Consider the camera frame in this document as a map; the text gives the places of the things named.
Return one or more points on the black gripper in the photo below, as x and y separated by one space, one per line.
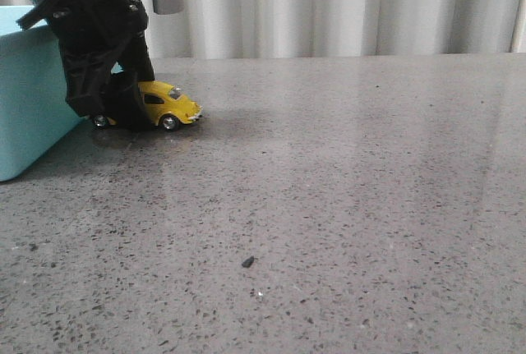
95 36

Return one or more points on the yellow toy beetle car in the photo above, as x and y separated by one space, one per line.
146 105

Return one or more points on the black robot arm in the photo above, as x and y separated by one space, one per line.
105 59

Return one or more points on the light blue plastic box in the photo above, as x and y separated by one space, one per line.
34 113

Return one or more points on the grey pleated curtain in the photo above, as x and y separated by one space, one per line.
337 28

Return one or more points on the small black debris chip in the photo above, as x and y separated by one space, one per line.
247 263

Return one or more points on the silver cylindrical wrist camera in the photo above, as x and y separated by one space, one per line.
167 7

